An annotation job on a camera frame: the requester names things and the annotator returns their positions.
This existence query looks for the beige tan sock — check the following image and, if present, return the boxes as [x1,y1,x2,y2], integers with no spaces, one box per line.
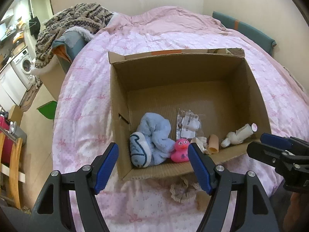
[196,191,211,212]
[208,134,219,154]

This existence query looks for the cream ruffled scrunchie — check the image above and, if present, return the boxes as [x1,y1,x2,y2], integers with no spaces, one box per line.
[190,137,211,155]

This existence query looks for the clear plastic packet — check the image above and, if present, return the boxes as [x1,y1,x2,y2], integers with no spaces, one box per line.
[176,108,205,140]

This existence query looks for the pink rubber duck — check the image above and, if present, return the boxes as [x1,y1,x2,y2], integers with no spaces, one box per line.
[171,138,190,163]

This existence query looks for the blue fluffy whale sock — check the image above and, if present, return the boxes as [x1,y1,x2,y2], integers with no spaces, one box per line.
[129,113,175,168]

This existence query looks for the wooden chair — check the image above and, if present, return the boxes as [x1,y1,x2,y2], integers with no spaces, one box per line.
[1,129,24,210]

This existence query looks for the brown cardboard box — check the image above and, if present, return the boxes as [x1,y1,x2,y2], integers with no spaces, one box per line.
[108,48,271,181]

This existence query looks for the pink patterned bed quilt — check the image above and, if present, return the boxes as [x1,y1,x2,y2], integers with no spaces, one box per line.
[52,6,308,231]

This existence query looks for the teal headboard pad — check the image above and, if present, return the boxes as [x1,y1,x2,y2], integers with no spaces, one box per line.
[212,11,277,56]

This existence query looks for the green dustpan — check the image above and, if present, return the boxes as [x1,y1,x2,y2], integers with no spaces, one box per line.
[37,101,58,120]

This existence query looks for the white kitchen cabinets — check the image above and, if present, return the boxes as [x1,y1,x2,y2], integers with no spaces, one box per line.
[1,64,27,111]

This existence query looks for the white washing machine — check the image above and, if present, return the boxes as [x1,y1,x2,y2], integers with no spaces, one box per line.
[10,47,36,91]

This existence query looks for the teal cushion with orange stripe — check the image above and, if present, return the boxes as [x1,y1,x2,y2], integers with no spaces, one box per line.
[52,31,87,74]

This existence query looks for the patterned knit blanket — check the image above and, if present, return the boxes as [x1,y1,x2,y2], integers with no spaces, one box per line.
[33,3,113,69]

